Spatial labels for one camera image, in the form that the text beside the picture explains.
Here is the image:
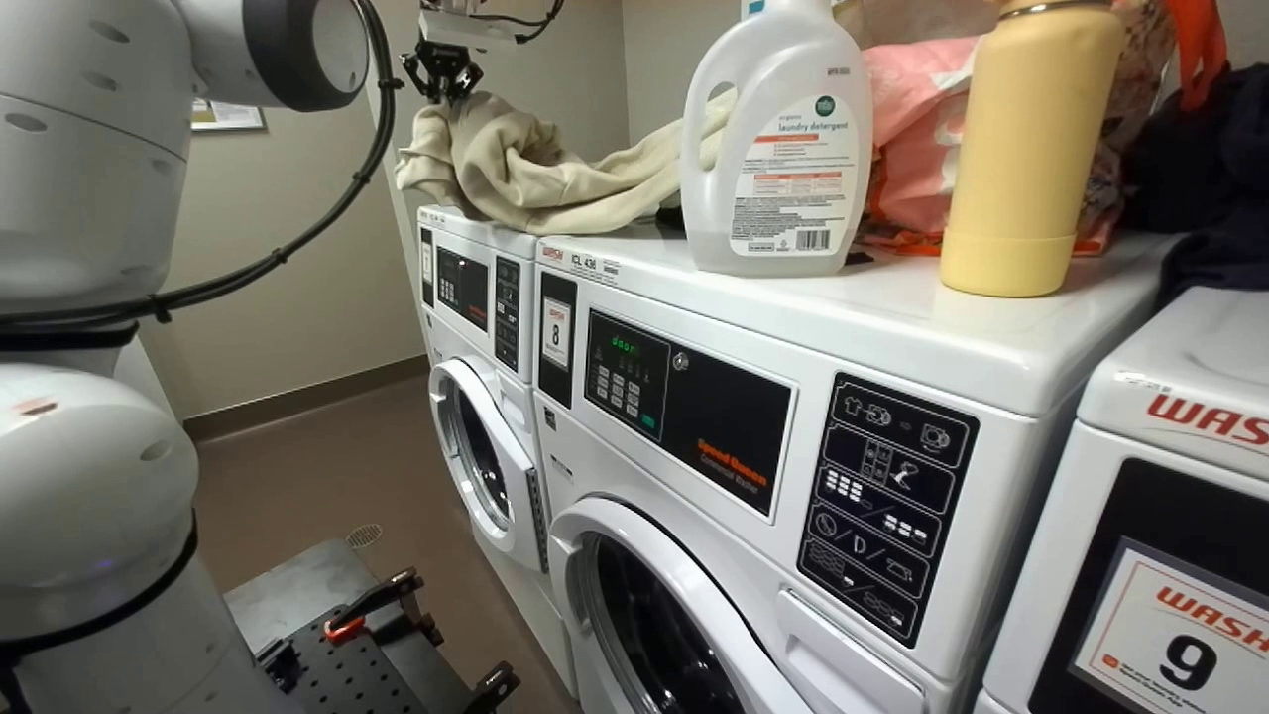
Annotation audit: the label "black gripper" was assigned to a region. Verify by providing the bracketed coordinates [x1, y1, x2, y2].
[399, 36, 486, 110]

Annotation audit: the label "cream jersey cloth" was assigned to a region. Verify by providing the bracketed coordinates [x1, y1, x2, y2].
[388, 82, 740, 241]

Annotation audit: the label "small white washing machine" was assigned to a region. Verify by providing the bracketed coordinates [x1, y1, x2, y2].
[413, 195, 588, 698]

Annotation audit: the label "pink plastic bag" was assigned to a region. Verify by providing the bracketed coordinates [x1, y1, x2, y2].
[852, 31, 990, 263]

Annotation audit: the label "white washing machine, black panels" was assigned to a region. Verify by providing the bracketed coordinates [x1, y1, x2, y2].
[526, 224, 1180, 714]

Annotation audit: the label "white washing machine number nine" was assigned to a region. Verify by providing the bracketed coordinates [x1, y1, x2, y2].
[972, 282, 1269, 714]

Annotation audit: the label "white detergent bottle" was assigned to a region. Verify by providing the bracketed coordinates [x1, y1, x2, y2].
[678, 0, 875, 276]

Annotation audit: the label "round door of small washer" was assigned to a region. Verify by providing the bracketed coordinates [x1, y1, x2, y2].
[423, 354, 552, 577]

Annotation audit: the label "round door of large washer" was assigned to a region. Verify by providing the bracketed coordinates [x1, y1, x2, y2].
[541, 497, 812, 714]

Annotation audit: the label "yellow cylindrical bottle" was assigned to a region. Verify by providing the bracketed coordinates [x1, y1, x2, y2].
[937, 0, 1130, 300]

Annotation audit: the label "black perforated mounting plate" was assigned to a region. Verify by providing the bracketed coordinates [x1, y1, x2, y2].
[257, 606, 522, 714]

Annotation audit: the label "dark navy garment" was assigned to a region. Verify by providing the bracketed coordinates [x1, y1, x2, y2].
[1120, 61, 1269, 300]

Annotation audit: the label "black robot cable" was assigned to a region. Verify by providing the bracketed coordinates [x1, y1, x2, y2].
[0, 0, 399, 349]

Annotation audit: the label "grey metal base plate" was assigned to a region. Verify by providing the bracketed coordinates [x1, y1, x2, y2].
[222, 532, 388, 659]

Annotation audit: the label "black clamp with red handle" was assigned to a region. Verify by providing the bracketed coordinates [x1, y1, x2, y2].
[318, 569, 448, 653]

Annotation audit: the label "orange strapped laundry bag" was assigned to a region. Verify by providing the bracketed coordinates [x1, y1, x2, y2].
[838, 0, 1234, 263]

